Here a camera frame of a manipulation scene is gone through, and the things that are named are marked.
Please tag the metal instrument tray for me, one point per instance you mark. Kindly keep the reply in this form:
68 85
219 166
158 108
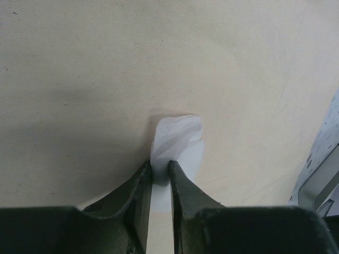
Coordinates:
315 193

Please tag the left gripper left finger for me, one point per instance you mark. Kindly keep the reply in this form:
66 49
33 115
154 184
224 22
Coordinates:
117 223

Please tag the beige cloth mat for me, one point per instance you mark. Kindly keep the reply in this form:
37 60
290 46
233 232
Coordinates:
83 84

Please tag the white gauze pad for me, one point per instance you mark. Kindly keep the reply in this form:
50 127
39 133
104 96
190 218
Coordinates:
176 137

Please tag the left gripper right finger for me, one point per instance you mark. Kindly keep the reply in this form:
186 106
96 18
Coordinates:
202 225

